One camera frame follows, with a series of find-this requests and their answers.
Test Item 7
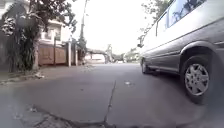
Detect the dark tree with palms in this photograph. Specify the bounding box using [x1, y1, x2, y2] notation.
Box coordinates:
[0, 0, 78, 73]

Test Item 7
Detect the silver van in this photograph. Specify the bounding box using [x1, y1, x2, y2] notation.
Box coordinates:
[136, 0, 224, 106]

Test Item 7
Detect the grey asphalt road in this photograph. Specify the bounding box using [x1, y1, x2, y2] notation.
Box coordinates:
[0, 62, 224, 128]

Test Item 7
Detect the house with brown fence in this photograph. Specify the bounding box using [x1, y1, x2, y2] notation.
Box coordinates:
[34, 19, 80, 67]

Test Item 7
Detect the pole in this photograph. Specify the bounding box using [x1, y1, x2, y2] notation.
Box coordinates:
[77, 0, 90, 63]

